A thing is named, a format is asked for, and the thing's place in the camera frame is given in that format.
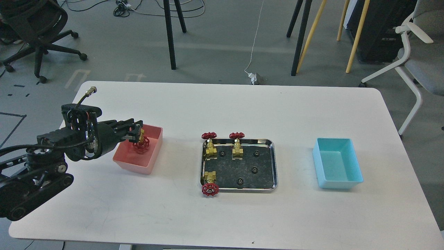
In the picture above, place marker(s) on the black cabinet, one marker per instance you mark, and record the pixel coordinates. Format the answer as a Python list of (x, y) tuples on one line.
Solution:
[(378, 41)]

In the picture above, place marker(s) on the shiny metal tray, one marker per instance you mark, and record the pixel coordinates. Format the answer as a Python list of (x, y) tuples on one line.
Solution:
[(228, 171)]

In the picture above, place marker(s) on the white office chair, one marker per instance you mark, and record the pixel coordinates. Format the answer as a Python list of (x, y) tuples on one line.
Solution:
[(422, 53)]

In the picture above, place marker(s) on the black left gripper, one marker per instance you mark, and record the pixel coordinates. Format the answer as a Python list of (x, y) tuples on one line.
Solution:
[(109, 133)]

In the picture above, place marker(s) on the black tripod stand left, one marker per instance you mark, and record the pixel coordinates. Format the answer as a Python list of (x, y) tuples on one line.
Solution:
[(168, 25)]

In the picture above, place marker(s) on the pink plastic box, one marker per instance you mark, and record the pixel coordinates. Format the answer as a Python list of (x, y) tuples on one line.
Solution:
[(127, 158)]

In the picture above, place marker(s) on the brass valve bottom left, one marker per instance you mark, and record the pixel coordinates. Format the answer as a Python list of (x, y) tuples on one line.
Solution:
[(209, 186)]

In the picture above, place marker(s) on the black and wooden easel legs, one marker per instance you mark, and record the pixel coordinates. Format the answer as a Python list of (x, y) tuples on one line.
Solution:
[(301, 53)]

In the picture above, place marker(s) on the black office chair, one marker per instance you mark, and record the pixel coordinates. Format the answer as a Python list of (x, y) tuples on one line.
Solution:
[(38, 23)]

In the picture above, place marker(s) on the brass valve top left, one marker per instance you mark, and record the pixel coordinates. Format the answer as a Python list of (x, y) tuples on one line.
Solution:
[(210, 150)]

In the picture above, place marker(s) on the white power adapter on floor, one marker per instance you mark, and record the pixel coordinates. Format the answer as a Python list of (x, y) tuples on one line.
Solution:
[(255, 78)]

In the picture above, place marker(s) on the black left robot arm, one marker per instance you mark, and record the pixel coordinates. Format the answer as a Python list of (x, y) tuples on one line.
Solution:
[(45, 174)]

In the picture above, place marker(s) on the blue plastic box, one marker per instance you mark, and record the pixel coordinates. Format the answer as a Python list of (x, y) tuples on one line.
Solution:
[(336, 163)]

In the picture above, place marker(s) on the brass valve red handwheel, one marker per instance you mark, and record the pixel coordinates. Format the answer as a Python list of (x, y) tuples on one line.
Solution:
[(142, 145)]

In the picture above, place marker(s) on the brass valve top middle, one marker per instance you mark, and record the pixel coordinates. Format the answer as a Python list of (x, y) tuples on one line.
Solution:
[(237, 150)]

